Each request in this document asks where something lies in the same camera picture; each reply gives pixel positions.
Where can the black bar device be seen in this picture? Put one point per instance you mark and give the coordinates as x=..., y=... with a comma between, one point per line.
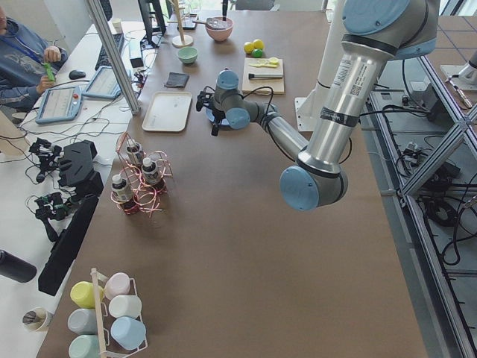
x=66, y=248

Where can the black computer mouse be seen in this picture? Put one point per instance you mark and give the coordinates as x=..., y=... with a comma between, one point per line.
x=76, y=74

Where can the mint green cup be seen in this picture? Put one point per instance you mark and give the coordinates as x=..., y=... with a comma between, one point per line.
x=84, y=346

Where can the grey cup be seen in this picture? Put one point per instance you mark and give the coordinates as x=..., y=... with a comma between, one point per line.
x=83, y=321

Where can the person in blue hoodie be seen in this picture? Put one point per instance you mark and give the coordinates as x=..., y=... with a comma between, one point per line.
x=23, y=56

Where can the paper cup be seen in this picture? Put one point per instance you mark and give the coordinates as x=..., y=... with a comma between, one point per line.
x=37, y=319

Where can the steel muddler black tip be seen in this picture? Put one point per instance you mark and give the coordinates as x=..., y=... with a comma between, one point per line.
x=260, y=76

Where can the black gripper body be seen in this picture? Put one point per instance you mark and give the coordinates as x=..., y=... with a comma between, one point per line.
x=217, y=118

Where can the pink cup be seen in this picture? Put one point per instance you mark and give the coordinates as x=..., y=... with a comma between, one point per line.
x=117, y=284

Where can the blue cup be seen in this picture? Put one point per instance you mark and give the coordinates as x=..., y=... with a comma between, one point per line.
x=128, y=332

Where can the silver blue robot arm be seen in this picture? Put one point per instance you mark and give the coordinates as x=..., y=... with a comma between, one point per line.
x=375, y=32
x=461, y=79

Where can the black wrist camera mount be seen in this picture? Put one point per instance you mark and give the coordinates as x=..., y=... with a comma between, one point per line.
x=205, y=99

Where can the blue teach pendant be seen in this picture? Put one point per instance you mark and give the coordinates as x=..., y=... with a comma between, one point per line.
x=103, y=85
x=59, y=105

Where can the wooden cutting board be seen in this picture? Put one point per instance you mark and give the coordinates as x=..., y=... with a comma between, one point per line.
x=262, y=86

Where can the black thermos bottle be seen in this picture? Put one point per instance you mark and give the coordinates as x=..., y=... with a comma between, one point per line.
x=16, y=269

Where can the wooden cup tree stand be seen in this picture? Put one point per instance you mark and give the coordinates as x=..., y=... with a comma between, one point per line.
x=181, y=40

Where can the grey folded cloth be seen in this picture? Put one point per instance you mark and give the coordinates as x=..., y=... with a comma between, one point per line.
x=176, y=80

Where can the white cup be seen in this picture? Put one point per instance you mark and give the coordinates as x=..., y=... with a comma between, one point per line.
x=125, y=305

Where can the yellow lemon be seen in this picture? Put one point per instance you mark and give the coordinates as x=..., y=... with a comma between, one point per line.
x=258, y=44
x=248, y=47

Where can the yellow plastic knife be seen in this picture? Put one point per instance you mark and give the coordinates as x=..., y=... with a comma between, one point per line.
x=264, y=65

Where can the white wire cup rack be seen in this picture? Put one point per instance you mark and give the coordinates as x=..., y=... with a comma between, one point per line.
x=108, y=347

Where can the copper wire bottle rack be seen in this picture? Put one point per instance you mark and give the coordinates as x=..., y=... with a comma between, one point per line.
x=147, y=198

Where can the cream rabbit tray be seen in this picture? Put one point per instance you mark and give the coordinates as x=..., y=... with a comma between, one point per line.
x=167, y=112

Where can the dark drink bottle white cap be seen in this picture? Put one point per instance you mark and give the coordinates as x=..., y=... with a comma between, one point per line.
x=123, y=194

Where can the pink bowl with ice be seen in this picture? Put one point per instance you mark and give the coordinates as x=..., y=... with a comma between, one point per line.
x=219, y=29

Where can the yellow cup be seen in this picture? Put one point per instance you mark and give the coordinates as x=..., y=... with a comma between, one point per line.
x=82, y=295

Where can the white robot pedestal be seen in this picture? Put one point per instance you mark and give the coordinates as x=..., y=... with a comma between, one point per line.
x=308, y=109

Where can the aluminium frame post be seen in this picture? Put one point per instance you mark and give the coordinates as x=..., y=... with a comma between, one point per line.
x=101, y=24

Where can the green bowl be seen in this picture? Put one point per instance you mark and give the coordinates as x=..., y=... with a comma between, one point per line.
x=187, y=55

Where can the green lime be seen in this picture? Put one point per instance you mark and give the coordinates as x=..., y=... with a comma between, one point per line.
x=257, y=53

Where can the blue round plate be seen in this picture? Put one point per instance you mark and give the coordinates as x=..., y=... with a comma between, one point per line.
x=224, y=123

